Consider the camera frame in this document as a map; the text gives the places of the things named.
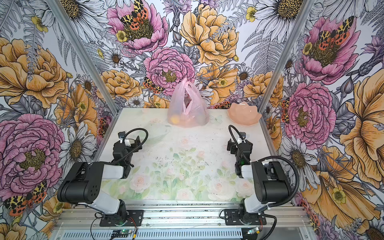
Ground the pink flower-shaped bowl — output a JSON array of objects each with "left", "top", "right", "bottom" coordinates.
[{"left": 228, "top": 102, "right": 262, "bottom": 126}]

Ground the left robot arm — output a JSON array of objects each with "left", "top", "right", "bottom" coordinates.
[{"left": 57, "top": 137, "right": 142, "bottom": 226}]

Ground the right aluminium corner post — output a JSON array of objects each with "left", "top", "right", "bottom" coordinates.
[{"left": 258, "top": 0, "right": 316, "bottom": 113}]

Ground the pink plastic bag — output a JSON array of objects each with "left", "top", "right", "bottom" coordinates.
[{"left": 167, "top": 78, "right": 210, "bottom": 128}]

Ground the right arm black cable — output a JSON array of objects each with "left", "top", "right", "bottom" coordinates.
[{"left": 228, "top": 124, "right": 301, "bottom": 208}]

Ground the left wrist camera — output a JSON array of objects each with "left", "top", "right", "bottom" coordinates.
[{"left": 118, "top": 131, "right": 126, "bottom": 143}]

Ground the aluminium corner post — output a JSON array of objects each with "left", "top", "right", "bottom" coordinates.
[
  {"left": 258, "top": 0, "right": 316, "bottom": 113},
  {"left": 47, "top": 1, "right": 120, "bottom": 116}
]

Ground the green circuit board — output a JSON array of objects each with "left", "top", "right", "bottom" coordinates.
[{"left": 110, "top": 229, "right": 136, "bottom": 240}]

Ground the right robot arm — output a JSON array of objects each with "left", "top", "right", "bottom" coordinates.
[{"left": 225, "top": 140, "right": 293, "bottom": 226}]

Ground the white vented cable duct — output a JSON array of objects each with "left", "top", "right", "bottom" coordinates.
[{"left": 55, "top": 228, "right": 243, "bottom": 240}]

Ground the left aluminium corner post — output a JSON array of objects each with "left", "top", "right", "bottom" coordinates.
[{"left": 47, "top": 1, "right": 120, "bottom": 116}]

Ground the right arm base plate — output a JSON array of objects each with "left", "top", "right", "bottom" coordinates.
[{"left": 220, "top": 209, "right": 267, "bottom": 226}]

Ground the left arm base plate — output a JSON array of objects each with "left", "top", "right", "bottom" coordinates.
[{"left": 99, "top": 210, "right": 144, "bottom": 227}]

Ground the aluminium rail frame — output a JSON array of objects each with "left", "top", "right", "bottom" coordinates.
[{"left": 52, "top": 200, "right": 316, "bottom": 240}]

